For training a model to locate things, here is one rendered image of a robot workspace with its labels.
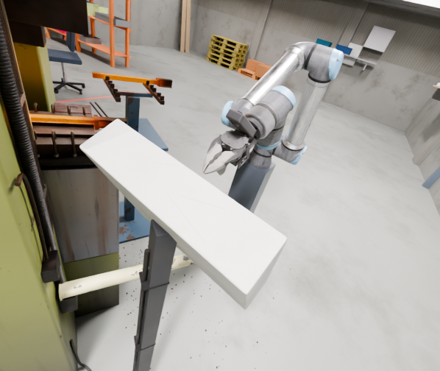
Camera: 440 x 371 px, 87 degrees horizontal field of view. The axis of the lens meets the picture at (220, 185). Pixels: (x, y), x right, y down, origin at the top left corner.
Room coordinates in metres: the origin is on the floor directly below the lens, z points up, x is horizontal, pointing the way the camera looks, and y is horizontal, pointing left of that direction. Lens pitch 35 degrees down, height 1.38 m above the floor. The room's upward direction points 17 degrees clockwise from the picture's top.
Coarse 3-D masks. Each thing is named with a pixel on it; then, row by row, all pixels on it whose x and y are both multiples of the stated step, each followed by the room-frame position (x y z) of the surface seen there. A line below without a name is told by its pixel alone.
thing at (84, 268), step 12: (72, 264) 0.49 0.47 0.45; (84, 264) 0.52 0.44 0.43; (96, 264) 0.54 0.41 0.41; (108, 264) 0.57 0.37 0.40; (72, 276) 0.49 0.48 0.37; (84, 276) 0.51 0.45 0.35; (108, 288) 0.57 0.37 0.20; (84, 300) 0.50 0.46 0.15; (96, 300) 0.53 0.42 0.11; (108, 300) 0.57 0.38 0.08; (84, 312) 0.50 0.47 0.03
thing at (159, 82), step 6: (96, 72) 1.19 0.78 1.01; (102, 78) 1.18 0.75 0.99; (114, 78) 1.22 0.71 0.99; (120, 78) 1.24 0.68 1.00; (126, 78) 1.26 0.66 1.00; (132, 78) 1.28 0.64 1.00; (138, 78) 1.31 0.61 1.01; (144, 78) 1.35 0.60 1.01; (156, 78) 1.40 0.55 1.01; (162, 78) 1.42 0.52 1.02; (156, 84) 1.37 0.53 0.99; (162, 84) 1.40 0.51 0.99; (168, 84) 1.43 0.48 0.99
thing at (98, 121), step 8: (32, 120) 0.58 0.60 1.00; (40, 120) 0.59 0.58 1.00; (48, 120) 0.60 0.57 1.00; (56, 120) 0.62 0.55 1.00; (64, 120) 0.63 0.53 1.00; (72, 120) 0.64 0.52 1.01; (80, 120) 0.66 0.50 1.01; (88, 120) 0.67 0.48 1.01; (96, 120) 0.68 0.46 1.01; (104, 120) 0.70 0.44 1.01; (112, 120) 0.71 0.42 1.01; (96, 128) 0.68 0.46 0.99
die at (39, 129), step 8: (32, 112) 0.64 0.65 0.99; (40, 112) 0.66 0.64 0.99; (48, 112) 0.67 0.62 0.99; (40, 128) 0.57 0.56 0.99; (48, 128) 0.58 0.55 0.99; (56, 128) 0.59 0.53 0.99; (64, 128) 0.61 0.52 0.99; (72, 128) 0.62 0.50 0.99; (80, 128) 0.64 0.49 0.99; (88, 128) 0.65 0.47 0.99; (40, 136) 0.54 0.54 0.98; (48, 136) 0.55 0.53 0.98; (56, 136) 0.56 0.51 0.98; (64, 136) 0.58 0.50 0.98; (80, 136) 0.60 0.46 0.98; (88, 136) 0.61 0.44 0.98; (40, 144) 0.51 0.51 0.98; (48, 144) 0.52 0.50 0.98; (56, 144) 0.53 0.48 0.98; (64, 144) 0.54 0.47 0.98; (80, 144) 0.56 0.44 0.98; (40, 152) 0.51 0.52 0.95; (48, 152) 0.52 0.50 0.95; (64, 152) 0.54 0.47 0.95; (72, 152) 0.55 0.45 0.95; (80, 152) 0.56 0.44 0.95
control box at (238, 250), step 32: (128, 128) 0.34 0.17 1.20; (96, 160) 0.28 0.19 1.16; (128, 160) 0.28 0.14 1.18; (160, 160) 0.28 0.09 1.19; (128, 192) 0.25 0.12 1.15; (160, 192) 0.24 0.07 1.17; (192, 192) 0.24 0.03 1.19; (160, 224) 0.24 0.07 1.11; (192, 224) 0.20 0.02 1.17; (224, 224) 0.21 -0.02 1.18; (256, 224) 0.21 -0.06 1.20; (192, 256) 0.25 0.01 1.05; (224, 256) 0.17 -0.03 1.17; (256, 256) 0.17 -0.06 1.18; (224, 288) 0.24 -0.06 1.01; (256, 288) 0.19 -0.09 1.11
